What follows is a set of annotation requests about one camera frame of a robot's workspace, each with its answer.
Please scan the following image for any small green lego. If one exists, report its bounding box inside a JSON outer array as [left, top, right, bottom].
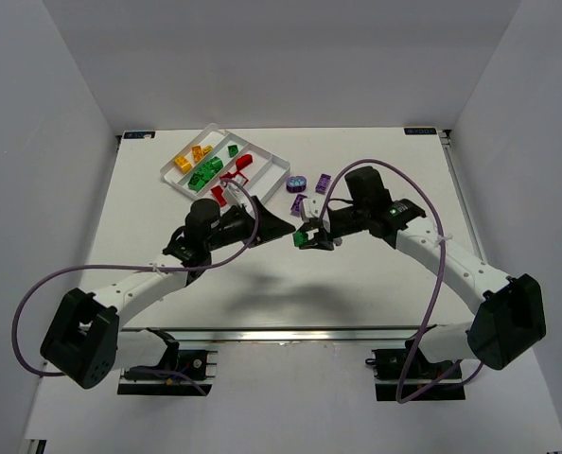
[[292, 231, 309, 249]]

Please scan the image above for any purple lego brick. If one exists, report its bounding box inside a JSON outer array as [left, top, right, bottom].
[[290, 194, 307, 217], [315, 173, 332, 195]]

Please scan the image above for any purple round flower lego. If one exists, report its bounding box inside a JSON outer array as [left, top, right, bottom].
[[286, 175, 307, 193]]

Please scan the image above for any red small lego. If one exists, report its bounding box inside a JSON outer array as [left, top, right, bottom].
[[220, 173, 234, 187]]

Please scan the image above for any green 2x4 lego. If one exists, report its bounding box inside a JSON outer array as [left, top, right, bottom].
[[197, 164, 217, 183]]

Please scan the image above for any red sloped lego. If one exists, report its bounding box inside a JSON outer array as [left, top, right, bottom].
[[236, 153, 254, 171]]

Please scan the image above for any green square lego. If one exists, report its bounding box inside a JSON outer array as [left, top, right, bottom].
[[227, 145, 238, 158], [187, 173, 207, 192]]

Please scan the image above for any yellow 2x4 lego brick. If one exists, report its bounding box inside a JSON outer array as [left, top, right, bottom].
[[191, 146, 204, 163]]

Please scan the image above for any large yellow rounded lego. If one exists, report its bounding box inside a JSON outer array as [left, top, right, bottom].
[[174, 156, 192, 174]]

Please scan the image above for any green bush lego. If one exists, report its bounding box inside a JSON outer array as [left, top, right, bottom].
[[204, 157, 224, 174]]

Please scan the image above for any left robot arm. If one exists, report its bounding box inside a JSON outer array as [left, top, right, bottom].
[[40, 197, 295, 389]]

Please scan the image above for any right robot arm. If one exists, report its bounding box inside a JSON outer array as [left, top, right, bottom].
[[293, 166, 547, 370]]

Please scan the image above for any red tall lego in tray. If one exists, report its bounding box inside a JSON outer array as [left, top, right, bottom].
[[230, 171, 249, 186]]

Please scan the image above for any green square lego in tray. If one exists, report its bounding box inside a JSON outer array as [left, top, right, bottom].
[[187, 173, 207, 192]]

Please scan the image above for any white divided sorting tray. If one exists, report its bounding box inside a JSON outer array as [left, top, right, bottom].
[[160, 124, 290, 203]]

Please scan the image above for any right blue table label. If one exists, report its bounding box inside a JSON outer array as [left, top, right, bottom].
[[403, 127, 437, 135]]

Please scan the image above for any blue table label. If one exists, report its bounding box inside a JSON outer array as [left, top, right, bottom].
[[122, 131, 156, 140], [403, 127, 437, 135]]

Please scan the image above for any left blue table label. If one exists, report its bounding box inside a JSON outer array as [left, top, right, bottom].
[[122, 131, 156, 140]]

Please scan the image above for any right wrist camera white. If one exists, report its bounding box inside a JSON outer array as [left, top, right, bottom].
[[299, 198, 328, 222]]

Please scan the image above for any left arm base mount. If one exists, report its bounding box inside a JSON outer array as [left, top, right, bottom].
[[114, 329, 219, 397]]

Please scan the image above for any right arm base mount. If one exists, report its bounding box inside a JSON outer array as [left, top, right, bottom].
[[363, 327, 466, 402]]

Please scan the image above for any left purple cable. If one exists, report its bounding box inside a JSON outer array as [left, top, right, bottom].
[[11, 177, 262, 396]]

